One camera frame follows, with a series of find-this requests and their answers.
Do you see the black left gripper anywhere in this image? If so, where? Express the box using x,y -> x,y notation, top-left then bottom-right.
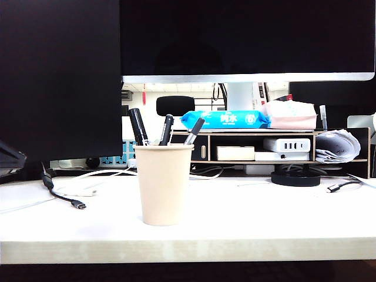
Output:
0,139 -> 27,177

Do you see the black marker with barcode label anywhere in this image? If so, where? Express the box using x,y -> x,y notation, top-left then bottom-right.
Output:
127,108 -> 151,146

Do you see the black office chair headrest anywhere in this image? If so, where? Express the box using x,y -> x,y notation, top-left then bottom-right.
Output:
156,95 -> 196,118

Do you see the black round base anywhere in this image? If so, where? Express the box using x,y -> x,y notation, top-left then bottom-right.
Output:
270,171 -> 321,188

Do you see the cream rectangular box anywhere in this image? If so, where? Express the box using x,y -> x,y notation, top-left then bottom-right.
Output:
216,146 -> 256,162

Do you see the rolled paper stack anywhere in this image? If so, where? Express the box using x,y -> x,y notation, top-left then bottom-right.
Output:
314,130 -> 362,165

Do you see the large silver-bezel monitor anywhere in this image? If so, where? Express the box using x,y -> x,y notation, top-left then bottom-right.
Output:
119,0 -> 376,85

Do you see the red and white box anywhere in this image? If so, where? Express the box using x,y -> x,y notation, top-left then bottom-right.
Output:
252,82 -> 294,110

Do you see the flat white adapter box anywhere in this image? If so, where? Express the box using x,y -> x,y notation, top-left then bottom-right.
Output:
254,151 -> 310,162

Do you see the silver grey panel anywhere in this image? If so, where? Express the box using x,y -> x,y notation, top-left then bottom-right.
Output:
347,115 -> 376,129

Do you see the white multi-port charger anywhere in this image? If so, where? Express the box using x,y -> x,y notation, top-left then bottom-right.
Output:
263,137 -> 311,154

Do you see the grey pen with black cap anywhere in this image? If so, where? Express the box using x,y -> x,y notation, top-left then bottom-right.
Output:
183,117 -> 206,146

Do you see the small white box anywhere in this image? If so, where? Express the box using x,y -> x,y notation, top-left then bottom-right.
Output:
244,164 -> 276,176

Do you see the white cable with connector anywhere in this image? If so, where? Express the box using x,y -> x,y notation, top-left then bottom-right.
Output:
53,169 -> 138,197

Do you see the clear pen with cap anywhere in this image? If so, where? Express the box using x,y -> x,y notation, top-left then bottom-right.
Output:
318,105 -> 328,132

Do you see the pink tissue pack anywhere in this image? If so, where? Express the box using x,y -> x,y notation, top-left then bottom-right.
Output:
262,100 -> 319,130

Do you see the blue wet wipes pack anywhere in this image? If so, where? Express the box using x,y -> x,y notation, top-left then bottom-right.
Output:
180,110 -> 272,130

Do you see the black USB-C cable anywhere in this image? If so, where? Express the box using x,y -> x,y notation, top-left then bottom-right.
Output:
41,161 -> 88,210

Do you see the beige paper cup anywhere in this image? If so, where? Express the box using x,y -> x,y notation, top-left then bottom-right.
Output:
133,143 -> 195,227

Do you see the silver monitor stand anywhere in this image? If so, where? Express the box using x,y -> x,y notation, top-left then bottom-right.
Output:
226,82 -> 254,112

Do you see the white looped cable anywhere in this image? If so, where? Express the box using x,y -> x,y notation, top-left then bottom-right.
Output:
189,165 -> 224,181

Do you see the black background monitor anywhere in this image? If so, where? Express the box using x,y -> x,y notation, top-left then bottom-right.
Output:
288,81 -> 376,130

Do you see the white paper sheet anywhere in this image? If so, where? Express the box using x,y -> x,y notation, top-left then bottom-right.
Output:
346,173 -> 376,190

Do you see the wooden desk organizer shelf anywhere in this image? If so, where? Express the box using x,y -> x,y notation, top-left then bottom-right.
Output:
169,127 -> 372,179

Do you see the blue and white power strip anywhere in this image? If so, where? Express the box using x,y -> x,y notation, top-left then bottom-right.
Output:
99,155 -> 130,169

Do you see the black cable with silver plug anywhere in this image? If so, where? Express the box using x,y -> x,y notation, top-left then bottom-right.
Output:
325,179 -> 362,194

